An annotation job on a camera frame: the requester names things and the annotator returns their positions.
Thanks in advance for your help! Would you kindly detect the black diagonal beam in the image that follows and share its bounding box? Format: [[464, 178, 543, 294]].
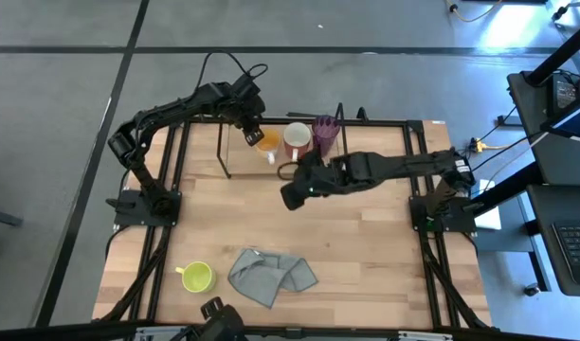
[[526, 17, 580, 87]]

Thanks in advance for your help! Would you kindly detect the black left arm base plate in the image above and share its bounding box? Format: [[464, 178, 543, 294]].
[[104, 188, 183, 227]]

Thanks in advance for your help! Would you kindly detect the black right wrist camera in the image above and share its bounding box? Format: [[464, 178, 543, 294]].
[[299, 145, 329, 167]]

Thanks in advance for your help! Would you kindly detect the silver bracket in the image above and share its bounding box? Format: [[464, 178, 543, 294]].
[[135, 324, 190, 341], [397, 330, 453, 341]]

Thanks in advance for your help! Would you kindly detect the grey furniture foot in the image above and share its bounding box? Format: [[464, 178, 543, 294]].
[[0, 206, 24, 228]]

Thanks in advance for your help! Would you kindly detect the yellow cable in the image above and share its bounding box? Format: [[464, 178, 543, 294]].
[[444, 0, 504, 24]]

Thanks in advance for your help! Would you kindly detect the wooden shelf black wire frame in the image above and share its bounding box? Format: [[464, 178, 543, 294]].
[[215, 102, 349, 180]]

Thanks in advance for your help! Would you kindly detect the black power adapter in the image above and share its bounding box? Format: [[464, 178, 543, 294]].
[[550, 70, 580, 113]]

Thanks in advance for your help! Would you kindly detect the black keyboard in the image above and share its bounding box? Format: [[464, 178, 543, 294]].
[[552, 220, 580, 288]]

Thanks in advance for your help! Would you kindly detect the black desk with keyboard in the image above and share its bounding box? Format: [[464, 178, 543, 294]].
[[526, 183, 580, 297]]

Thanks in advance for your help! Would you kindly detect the black rig crossbar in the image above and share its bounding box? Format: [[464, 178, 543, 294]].
[[0, 319, 580, 341]]

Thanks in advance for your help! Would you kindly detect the black desk with laptop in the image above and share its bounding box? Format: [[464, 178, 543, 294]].
[[506, 69, 580, 186]]

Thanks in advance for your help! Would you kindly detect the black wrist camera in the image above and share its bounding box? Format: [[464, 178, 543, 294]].
[[230, 71, 267, 99], [299, 145, 329, 167]]

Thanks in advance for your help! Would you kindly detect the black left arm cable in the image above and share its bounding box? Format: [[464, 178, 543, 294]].
[[194, 49, 270, 96]]

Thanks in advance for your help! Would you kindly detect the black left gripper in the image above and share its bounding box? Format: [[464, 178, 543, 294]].
[[213, 87, 266, 147]]

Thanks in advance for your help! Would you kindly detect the black aluminium table frame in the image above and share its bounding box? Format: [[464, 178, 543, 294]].
[[93, 113, 493, 332]]

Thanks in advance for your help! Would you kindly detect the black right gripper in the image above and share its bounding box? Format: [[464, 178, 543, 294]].
[[279, 158, 348, 212]]

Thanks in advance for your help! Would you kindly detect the orange mug white handle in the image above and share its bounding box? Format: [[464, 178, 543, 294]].
[[254, 128, 282, 166]]

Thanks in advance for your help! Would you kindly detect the purple plastic tumbler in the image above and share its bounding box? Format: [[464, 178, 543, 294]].
[[311, 115, 341, 157]]

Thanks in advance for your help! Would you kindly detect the grey cloth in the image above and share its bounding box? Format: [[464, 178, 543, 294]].
[[227, 246, 319, 310]]

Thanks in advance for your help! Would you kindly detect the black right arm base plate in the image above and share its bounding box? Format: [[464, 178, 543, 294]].
[[409, 194, 479, 234]]

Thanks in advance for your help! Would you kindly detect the yellow power plug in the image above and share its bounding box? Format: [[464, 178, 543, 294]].
[[469, 135, 493, 153]]

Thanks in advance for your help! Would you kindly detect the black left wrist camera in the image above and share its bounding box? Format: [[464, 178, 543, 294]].
[[230, 71, 267, 99]]

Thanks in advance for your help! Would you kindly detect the yellow-green mug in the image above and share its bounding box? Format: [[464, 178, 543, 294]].
[[174, 260, 218, 294]]

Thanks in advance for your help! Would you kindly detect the red mug white handle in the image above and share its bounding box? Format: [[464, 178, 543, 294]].
[[282, 121, 313, 163]]

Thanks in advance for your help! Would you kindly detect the laptop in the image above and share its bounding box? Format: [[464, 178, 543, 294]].
[[539, 92, 580, 146]]

